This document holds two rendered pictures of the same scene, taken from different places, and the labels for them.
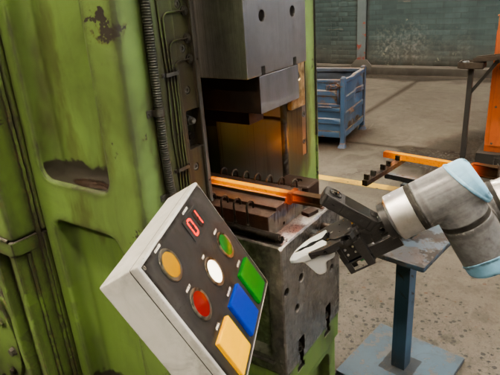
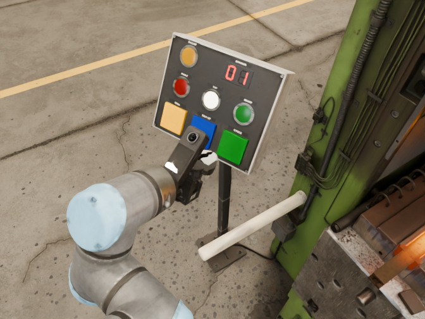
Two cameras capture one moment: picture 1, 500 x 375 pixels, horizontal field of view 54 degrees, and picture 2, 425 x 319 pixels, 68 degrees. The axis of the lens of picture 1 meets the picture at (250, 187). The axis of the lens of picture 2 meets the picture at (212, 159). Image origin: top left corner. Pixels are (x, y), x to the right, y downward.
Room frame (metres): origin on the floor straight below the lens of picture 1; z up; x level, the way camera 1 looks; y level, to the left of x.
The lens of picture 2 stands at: (1.04, -0.53, 1.64)
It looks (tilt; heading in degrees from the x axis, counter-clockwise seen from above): 50 degrees down; 113
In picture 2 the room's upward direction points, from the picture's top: straight up
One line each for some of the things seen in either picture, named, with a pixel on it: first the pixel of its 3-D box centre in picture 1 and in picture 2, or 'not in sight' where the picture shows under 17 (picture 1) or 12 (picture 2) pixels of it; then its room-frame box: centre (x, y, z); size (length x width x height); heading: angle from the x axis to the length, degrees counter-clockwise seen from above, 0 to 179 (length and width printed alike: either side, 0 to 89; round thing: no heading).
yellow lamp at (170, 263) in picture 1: (170, 264); (188, 56); (0.68, 0.14, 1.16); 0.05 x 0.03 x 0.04; 145
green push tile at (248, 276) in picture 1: (250, 280); (232, 147); (0.87, 0.01, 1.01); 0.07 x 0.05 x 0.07; 170
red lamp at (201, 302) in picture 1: (201, 303); (181, 87); (0.68, 0.09, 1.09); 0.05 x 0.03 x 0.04; 145
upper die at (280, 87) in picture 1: (218, 84); not in sight; (1.42, 0.07, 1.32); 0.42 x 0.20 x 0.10; 55
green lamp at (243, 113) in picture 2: (225, 245); (243, 114); (0.87, 0.06, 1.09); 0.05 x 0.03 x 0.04; 145
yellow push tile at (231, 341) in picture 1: (231, 345); (174, 118); (0.67, 0.05, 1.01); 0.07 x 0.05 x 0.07; 170
